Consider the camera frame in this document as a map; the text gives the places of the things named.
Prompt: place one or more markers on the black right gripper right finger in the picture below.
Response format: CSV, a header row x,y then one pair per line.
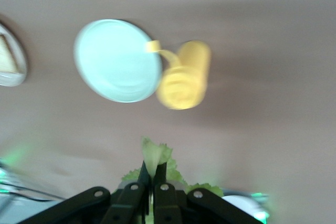
x,y
170,205

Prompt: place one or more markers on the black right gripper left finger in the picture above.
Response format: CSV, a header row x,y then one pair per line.
x,y
126,203

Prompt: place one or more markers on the green lettuce leaf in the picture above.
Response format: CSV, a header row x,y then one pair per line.
x,y
155,153

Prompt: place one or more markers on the yellow squeeze bottle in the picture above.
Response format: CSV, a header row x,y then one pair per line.
x,y
186,79

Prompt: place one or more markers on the mint green plate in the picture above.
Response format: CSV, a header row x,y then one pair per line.
x,y
115,61

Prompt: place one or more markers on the beige plate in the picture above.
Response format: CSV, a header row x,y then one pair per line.
x,y
18,77

